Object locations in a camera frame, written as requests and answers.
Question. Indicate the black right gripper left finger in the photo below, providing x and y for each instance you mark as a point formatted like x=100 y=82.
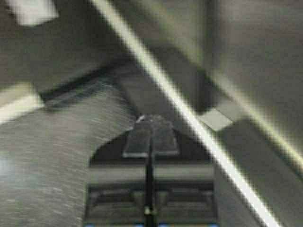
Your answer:
x=115 y=193

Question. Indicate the steel side elevator handrail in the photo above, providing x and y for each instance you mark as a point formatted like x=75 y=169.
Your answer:
x=160 y=77

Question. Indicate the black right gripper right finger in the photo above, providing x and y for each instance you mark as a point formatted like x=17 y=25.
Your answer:
x=181 y=178

